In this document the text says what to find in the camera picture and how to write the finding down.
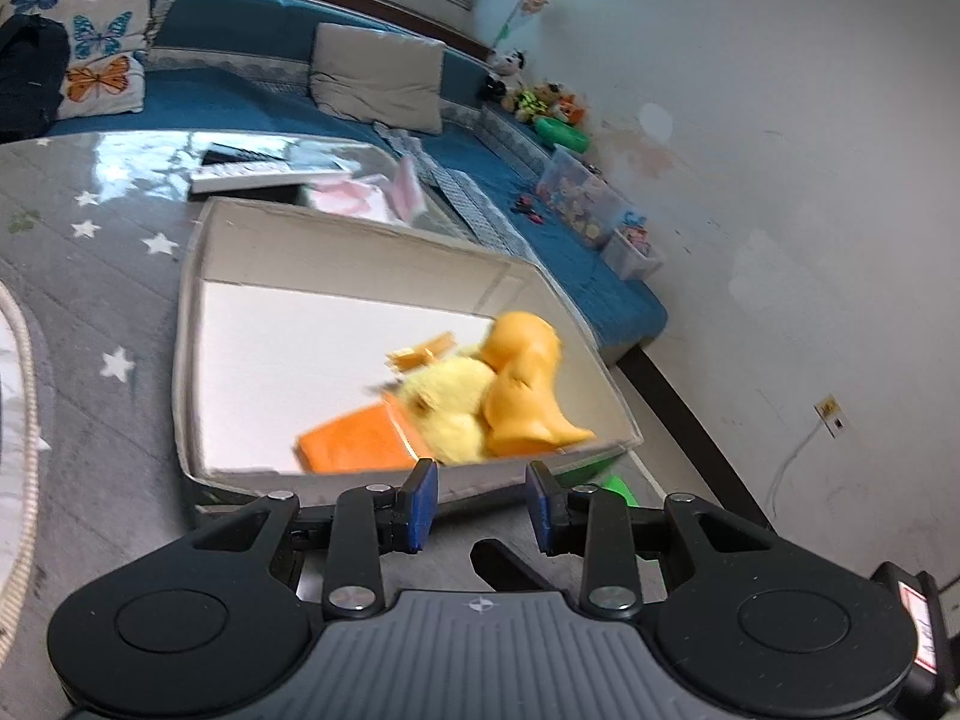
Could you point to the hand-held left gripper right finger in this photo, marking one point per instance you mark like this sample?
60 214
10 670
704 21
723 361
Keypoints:
541 506

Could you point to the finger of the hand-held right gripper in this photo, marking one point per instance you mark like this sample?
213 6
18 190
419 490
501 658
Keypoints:
510 570

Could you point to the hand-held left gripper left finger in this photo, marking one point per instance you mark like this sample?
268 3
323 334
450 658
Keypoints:
424 502

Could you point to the green clay pack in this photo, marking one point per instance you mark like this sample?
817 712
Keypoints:
620 486

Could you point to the orange clay pack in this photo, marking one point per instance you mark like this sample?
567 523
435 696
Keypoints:
352 439

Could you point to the yellow plush chick orange feet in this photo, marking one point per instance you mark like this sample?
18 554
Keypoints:
450 409

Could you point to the yellow plastic duck toy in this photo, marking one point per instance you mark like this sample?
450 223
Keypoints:
525 382

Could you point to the grey cardboard box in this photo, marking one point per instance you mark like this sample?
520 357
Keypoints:
285 360

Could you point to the small clear toy box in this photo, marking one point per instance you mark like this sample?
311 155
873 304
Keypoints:
634 253

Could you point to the small toys on sofa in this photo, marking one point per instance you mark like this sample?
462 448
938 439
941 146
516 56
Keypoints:
529 208

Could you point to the clear storage box with toys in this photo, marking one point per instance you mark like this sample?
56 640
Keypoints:
585 199

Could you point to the pink plastic bag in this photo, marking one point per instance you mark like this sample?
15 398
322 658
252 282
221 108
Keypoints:
352 195

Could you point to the grey star-print table mat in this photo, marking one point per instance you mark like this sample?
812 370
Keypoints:
97 360

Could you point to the white remote control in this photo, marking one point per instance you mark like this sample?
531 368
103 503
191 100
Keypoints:
244 176

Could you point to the green plastic bowl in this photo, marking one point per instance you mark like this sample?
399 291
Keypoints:
562 133

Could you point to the black remote control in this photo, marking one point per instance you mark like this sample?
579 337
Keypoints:
240 152

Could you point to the orange fox plush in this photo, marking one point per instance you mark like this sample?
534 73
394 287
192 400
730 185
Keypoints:
568 109

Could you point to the yellow-green striped plush toy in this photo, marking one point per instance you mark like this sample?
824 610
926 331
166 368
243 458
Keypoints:
534 101

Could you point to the grey pillow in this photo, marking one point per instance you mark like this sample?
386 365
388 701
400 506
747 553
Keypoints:
375 79

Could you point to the black and white cow plush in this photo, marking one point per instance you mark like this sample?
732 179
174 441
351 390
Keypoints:
510 66

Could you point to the blue sofa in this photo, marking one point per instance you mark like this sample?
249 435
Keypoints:
247 90

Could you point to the butterfly print pillow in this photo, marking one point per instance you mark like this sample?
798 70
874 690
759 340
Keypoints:
101 52

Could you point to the black backpack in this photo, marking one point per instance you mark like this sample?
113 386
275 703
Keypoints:
30 75

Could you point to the wall socket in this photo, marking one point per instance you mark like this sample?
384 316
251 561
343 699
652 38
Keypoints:
830 414

